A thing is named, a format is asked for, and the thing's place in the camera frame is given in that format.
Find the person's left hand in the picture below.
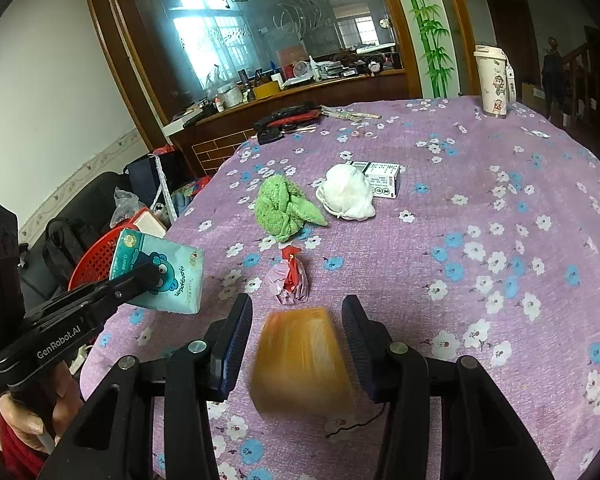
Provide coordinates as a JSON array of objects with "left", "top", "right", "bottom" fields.
[{"left": 0, "top": 360, "right": 83, "bottom": 453}]

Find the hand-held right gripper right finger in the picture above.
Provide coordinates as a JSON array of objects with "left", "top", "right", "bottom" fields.
[{"left": 341, "top": 294, "right": 556, "bottom": 480}]

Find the small white carton box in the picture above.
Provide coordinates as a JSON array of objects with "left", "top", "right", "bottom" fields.
[{"left": 347, "top": 160, "right": 401, "bottom": 200}]

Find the white perforated strip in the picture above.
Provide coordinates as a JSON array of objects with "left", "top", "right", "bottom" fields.
[{"left": 152, "top": 155, "right": 178, "bottom": 223}]

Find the wooden stair railing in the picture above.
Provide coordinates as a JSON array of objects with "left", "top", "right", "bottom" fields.
[{"left": 562, "top": 25, "right": 600, "bottom": 131}]

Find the teal cartoon tissue pack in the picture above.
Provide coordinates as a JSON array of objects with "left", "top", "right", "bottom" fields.
[{"left": 108, "top": 228, "right": 204, "bottom": 315}]

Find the etched glass panel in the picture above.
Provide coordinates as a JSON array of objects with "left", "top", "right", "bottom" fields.
[{"left": 135, "top": 0, "right": 406, "bottom": 111}]

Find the pink bag with red tie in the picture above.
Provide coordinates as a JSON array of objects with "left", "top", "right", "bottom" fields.
[{"left": 264, "top": 245, "right": 311, "bottom": 307}]

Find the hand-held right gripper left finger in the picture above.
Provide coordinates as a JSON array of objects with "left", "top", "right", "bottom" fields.
[{"left": 55, "top": 292, "right": 255, "bottom": 480}]

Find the dark wooden door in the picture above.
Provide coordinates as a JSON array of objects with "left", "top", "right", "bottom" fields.
[{"left": 482, "top": 0, "right": 543, "bottom": 86}]

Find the person's left forearm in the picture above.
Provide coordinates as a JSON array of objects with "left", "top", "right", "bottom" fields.
[{"left": 0, "top": 425, "right": 56, "bottom": 480}]

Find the dark blue shopping bag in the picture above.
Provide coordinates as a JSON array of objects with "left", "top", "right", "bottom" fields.
[{"left": 125, "top": 152, "right": 186, "bottom": 196}]

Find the white pot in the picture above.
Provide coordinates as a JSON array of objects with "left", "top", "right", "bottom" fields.
[{"left": 217, "top": 85, "right": 243, "bottom": 108}]

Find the purple floral tablecloth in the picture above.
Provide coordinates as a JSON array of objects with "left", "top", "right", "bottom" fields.
[{"left": 80, "top": 96, "right": 600, "bottom": 480}]

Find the black and red tool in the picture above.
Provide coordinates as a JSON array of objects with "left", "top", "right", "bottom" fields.
[{"left": 252, "top": 101, "right": 323, "bottom": 146}]

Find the red plastic mesh basket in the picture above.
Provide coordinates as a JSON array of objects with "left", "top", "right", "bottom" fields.
[{"left": 68, "top": 225, "right": 131, "bottom": 292}]

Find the crumpled white cloth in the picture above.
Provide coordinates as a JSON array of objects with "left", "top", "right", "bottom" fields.
[{"left": 316, "top": 163, "right": 377, "bottom": 222}]

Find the black backpack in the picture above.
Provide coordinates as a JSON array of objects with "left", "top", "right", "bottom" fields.
[{"left": 42, "top": 217, "right": 98, "bottom": 286}]

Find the black thread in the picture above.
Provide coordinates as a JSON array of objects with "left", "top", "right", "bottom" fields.
[{"left": 327, "top": 402, "right": 388, "bottom": 438}]

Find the clear plastic bag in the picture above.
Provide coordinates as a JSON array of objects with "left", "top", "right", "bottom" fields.
[{"left": 111, "top": 186, "right": 148, "bottom": 228}]

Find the green knitted cloth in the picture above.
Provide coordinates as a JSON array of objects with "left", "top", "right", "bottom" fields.
[{"left": 252, "top": 174, "right": 328, "bottom": 242}]

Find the wooden cabinet with brick pattern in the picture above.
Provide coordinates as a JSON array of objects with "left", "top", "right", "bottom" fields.
[{"left": 162, "top": 67, "right": 423, "bottom": 178}]

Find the orange packet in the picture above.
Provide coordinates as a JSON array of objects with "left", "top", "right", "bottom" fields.
[{"left": 250, "top": 307, "right": 356, "bottom": 416}]

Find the white cartoon print cup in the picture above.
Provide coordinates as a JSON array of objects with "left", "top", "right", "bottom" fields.
[{"left": 474, "top": 45, "right": 518, "bottom": 118}]

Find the blue and red packet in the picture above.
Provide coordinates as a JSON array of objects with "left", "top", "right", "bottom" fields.
[{"left": 172, "top": 180, "right": 211, "bottom": 211}]

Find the black leather sofa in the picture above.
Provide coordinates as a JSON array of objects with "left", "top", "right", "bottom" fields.
[{"left": 17, "top": 170, "right": 131, "bottom": 321}]

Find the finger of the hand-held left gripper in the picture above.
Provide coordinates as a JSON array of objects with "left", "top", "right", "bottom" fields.
[{"left": 22, "top": 261, "right": 163, "bottom": 344}]

